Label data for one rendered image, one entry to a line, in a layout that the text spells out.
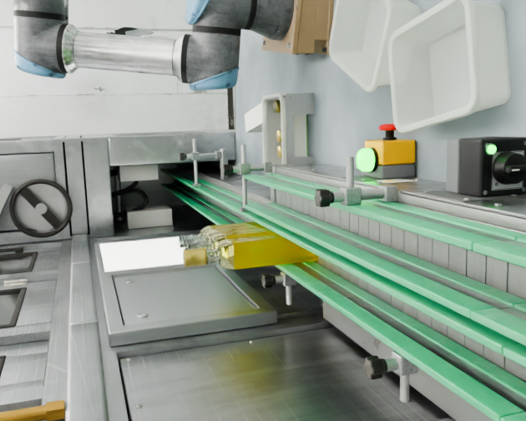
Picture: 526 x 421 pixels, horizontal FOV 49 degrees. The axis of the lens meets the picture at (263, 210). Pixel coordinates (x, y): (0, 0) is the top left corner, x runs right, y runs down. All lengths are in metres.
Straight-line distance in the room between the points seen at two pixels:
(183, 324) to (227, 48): 0.64
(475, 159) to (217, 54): 0.74
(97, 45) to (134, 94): 3.56
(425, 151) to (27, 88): 4.20
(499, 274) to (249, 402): 0.43
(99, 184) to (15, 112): 2.82
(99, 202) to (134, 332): 1.16
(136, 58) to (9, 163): 0.96
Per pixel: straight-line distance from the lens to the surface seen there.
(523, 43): 0.91
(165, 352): 1.15
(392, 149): 1.09
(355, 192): 0.89
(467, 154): 0.86
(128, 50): 1.45
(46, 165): 2.27
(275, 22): 1.44
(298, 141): 1.54
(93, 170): 2.25
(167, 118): 5.05
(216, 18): 1.40
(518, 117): 0.91
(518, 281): 0.73
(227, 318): 1.19
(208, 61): 1.40
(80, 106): 5.00
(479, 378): 0.75
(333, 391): 0.98
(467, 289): 0.75
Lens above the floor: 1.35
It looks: 17 degrees down
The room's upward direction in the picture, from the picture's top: 95 degrees counter-clockwise
